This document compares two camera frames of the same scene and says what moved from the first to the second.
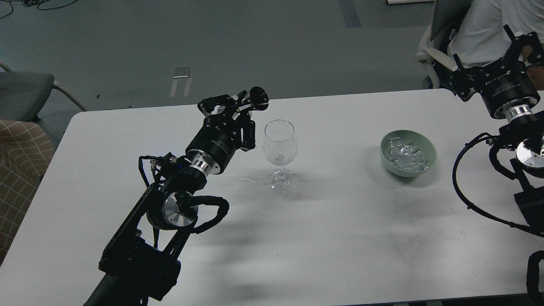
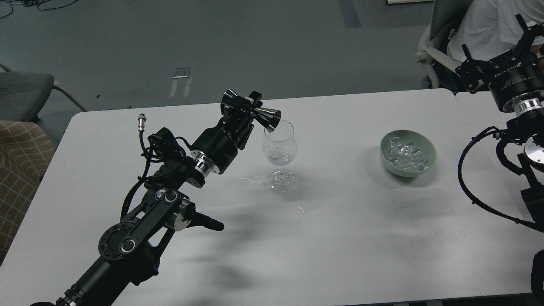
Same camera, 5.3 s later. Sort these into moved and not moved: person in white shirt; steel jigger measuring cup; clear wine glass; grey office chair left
Moved: steel jigger measuring cup
Not moved: person in white shirt; grey office chair left; clear wine glass
